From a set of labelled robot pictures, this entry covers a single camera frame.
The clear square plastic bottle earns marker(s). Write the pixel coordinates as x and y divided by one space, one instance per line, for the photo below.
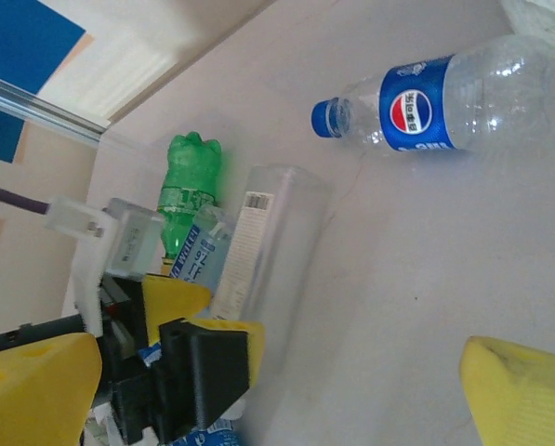
277 241

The Pepsi bottle blue label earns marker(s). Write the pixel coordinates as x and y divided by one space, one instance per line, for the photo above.
416 111

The aluminium frame post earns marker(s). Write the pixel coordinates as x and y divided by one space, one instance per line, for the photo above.
40 109

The soda water bottle blue cap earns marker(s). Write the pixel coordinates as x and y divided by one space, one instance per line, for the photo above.
202 251

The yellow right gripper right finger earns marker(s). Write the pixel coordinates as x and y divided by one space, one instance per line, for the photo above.
528 399

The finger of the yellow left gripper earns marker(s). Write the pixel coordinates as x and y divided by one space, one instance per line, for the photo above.
175 297
202 358

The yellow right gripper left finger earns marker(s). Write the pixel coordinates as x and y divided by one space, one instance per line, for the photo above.
30 399

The green Sprite bottle yellow cap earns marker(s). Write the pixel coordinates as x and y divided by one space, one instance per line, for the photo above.
188 176

